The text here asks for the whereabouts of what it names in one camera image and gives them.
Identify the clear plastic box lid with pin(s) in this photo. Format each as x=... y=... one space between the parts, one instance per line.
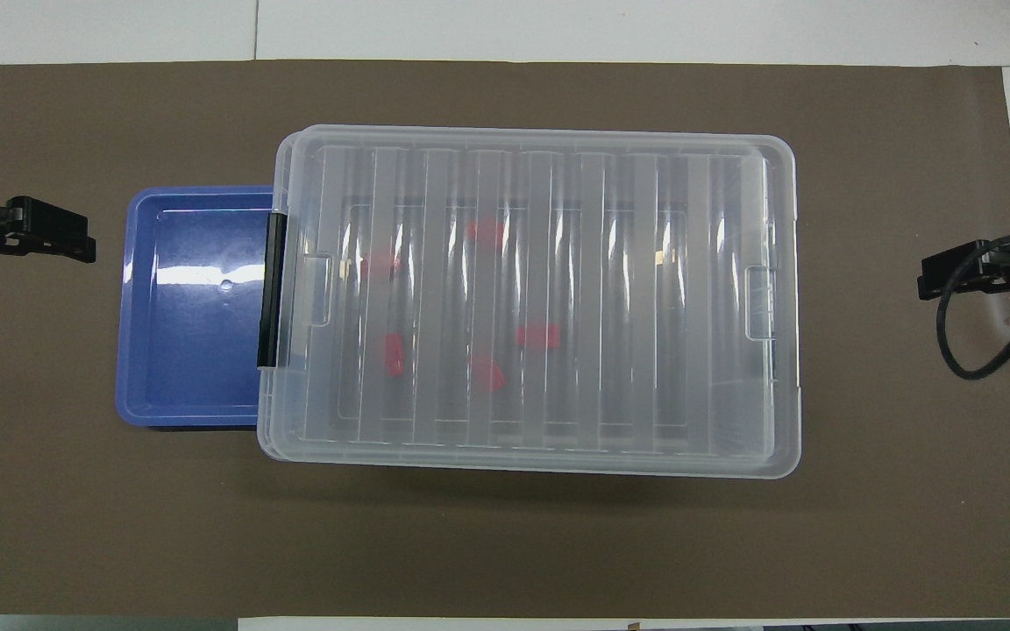
x=645 y=394

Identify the clear plastic storage box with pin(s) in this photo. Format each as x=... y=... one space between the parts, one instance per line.
x=265 y=421

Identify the red block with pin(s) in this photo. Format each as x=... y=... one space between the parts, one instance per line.
x=487 y=372
x=538 y=335
x=378 y=263
x=485 y=231
x=394 y=354

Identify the blue plastic tray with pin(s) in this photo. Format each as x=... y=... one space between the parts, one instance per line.
x=189 y=350

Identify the black box latch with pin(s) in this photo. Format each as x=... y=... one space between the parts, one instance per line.
x=273 y=289

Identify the brown table mat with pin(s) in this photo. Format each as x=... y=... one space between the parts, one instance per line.
x=470 y=543

